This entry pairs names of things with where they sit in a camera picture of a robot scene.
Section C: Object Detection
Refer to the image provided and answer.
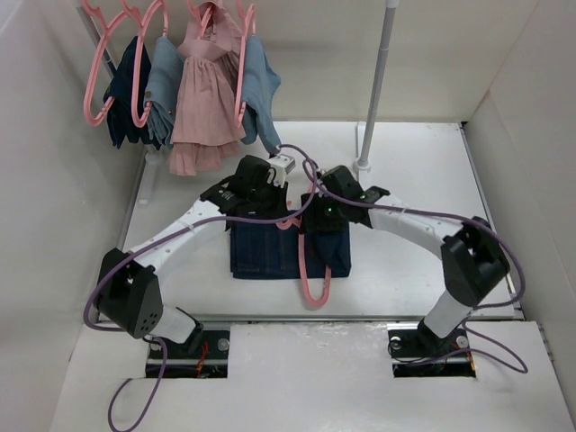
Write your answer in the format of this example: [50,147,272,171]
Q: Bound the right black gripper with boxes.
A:
[299,191,347,234]

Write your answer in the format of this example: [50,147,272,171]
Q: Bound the dark blue jeans trousers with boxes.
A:
[229,222,352,280]

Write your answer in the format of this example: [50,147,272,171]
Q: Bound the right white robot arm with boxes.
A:
[314,166,510,361]

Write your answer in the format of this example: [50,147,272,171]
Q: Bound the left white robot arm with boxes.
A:
[92,154,295,357]

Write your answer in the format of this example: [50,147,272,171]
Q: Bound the pink hanger with light jeans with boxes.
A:
[235,1,256,127]

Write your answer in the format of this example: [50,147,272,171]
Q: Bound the pink hanger with dress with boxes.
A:
[185,1,226,45]

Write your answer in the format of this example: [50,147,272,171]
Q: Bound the right white rack foot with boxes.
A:
[353,121,374,177]

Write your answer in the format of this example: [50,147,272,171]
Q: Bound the pink hanging dress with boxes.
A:
[168,5,245,176]

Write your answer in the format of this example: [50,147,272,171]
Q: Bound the light blue hanging jeans right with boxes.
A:
[241,36,282,155]

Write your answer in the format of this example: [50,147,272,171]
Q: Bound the light blue hanging jeans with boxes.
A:
[241,36,282,155]
[144,36,185,148]

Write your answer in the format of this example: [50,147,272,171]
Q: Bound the light blue hanging jeans left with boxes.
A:
[144,36,185,148]

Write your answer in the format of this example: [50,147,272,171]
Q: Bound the dark blue hanging garment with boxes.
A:
[103,36,159,149]

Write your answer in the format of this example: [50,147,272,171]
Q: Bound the left grey rack pole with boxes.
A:
[76,1,116,77]

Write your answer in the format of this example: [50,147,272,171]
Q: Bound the grey rack pole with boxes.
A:
[76,1,116,77]
[357,0,401,166]

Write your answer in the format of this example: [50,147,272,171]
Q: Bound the right grey rack pole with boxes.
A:
[357,0,401,166]

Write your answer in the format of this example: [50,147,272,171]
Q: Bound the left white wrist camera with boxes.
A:
[267,153,296,187]

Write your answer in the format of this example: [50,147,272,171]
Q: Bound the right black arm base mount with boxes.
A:
[387,328,476,378]

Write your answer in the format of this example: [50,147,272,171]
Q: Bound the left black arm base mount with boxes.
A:
[163,326,230,379]

